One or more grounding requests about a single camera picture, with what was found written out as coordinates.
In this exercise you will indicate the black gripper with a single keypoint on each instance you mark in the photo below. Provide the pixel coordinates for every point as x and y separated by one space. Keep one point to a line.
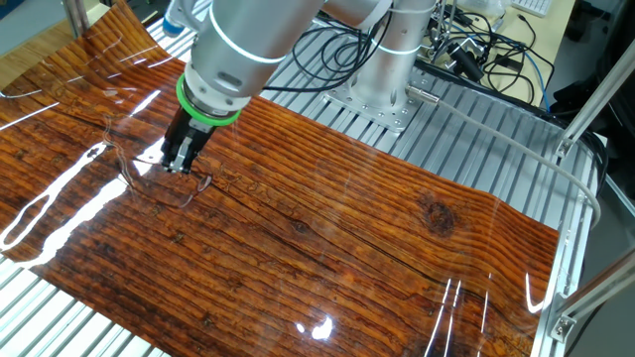
183 126

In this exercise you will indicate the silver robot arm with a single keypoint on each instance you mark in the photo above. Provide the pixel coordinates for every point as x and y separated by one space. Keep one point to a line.
238 49

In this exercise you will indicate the glossy wood-grain mat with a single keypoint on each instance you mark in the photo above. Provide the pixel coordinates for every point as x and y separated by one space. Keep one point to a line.
297 248

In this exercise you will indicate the black cylindrical device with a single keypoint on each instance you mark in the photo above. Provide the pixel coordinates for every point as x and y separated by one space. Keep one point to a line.
466 62

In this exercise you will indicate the white keyboard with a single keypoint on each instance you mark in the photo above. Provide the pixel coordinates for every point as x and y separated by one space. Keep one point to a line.
533 6

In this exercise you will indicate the black office chair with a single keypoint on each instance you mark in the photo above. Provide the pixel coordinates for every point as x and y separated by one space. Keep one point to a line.
617 99

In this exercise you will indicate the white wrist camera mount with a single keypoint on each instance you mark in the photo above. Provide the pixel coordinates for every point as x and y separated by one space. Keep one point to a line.
173 20

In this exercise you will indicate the aluminium frame post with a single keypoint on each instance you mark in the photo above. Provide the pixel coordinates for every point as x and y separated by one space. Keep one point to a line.
77 17

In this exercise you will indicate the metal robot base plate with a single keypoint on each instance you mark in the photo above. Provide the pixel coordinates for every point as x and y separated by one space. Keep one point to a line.
392 116

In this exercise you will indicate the aluminium frame strut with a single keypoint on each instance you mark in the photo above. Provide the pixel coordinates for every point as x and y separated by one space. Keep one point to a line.
595 292
595 94

